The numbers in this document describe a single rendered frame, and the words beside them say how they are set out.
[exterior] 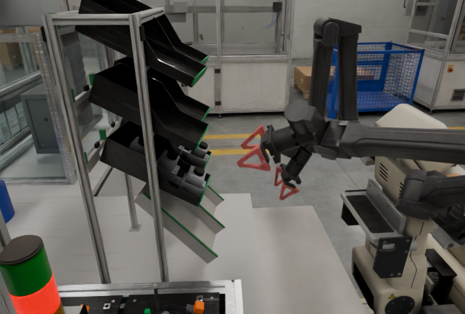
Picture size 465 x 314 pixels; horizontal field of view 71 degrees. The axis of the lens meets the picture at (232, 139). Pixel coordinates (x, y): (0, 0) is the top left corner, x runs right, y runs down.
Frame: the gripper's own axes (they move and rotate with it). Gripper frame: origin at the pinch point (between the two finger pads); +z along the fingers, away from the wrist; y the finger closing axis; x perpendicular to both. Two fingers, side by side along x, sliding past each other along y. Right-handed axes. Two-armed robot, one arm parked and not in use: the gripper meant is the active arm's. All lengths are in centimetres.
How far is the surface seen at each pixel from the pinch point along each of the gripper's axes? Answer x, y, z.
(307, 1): 34, -866, -76
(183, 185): 1.3, 3.3, 17.6
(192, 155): 0.7, -13.0, 19.1
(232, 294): 32.6, 12.7, 16.2
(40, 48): -51, -48, 71
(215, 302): 29.4, 17.1, 18.9
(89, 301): 16, 21, 48
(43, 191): 3, -39, 106
